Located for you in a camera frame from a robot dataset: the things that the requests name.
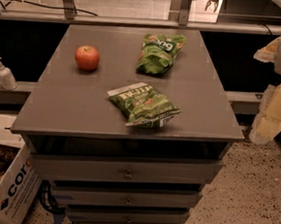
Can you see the white pump bottle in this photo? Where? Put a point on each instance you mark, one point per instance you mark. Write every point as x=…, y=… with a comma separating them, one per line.
x=7, y=78

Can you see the green snack bag white edge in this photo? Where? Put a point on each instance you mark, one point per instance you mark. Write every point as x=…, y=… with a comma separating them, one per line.
x=144, y=105

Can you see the red apple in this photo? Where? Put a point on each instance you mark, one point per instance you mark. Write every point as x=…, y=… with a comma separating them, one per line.
x=87, y=58

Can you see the grey metal frame rail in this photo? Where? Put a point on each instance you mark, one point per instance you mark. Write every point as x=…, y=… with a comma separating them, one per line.
x=234, y=16

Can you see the white cardboard box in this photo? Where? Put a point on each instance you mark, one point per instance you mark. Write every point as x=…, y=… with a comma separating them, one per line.
x=19, y=181

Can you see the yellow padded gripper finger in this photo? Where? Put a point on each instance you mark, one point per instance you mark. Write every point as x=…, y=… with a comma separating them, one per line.
x=267, y=53

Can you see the green rice chip bag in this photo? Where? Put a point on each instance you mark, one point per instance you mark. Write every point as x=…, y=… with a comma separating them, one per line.
x=159, y=52

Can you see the grey drawer cabinet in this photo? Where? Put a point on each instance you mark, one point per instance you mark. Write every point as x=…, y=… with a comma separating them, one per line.
x=101, y=167

